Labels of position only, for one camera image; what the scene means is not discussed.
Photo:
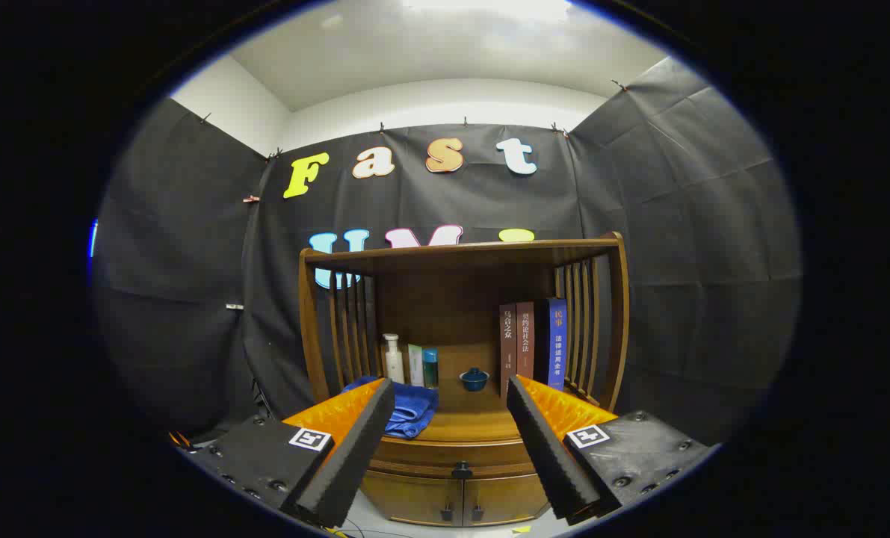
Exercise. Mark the folded blue towel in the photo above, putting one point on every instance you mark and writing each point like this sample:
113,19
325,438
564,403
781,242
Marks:
415,407

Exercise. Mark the wooden countertop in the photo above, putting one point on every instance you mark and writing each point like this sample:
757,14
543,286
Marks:
467,422

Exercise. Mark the dark blue lidded teacup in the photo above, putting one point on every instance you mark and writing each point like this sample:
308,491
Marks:
474,381

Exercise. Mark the white and green tube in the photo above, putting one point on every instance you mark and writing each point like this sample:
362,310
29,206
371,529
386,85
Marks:
415,366

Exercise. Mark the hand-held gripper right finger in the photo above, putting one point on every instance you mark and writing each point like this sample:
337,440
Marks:
545,448

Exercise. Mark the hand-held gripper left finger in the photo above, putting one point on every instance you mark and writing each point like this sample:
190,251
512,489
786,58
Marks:
355,448

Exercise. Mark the teal capped bottle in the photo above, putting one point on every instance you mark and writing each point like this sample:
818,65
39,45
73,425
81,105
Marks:
430,368

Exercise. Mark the wooden cabinet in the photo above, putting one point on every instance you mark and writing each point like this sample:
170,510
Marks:
452,291

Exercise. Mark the wooden cabinet door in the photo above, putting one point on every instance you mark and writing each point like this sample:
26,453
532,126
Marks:
508,497
407,497

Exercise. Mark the wooden drawer with black knob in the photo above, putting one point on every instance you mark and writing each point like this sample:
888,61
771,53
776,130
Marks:
422,453

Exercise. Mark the blue book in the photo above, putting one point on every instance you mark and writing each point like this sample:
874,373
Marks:
557,344

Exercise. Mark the white pump bottle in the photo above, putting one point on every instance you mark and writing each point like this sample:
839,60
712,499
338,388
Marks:
394,366

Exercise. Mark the brown book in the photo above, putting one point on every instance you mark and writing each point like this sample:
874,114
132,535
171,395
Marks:
507,344
525,336

